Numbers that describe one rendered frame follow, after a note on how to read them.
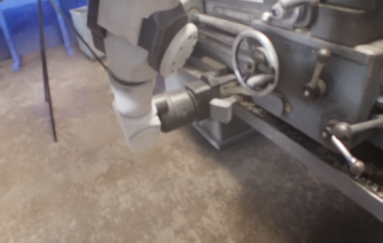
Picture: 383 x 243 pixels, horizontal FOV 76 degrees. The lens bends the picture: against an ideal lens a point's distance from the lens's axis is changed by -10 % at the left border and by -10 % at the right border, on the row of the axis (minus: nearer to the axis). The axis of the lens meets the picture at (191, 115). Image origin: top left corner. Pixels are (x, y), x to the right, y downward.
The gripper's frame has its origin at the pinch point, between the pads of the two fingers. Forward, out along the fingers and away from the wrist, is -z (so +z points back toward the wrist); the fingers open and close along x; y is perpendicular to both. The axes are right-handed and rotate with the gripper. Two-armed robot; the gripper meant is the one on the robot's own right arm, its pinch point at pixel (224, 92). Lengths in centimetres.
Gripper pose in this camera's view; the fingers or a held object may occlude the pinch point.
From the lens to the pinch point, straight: 66.5
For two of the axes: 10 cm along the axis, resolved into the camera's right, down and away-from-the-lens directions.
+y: -4.8, -4.6, 7.4
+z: -8.7, 3.2, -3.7
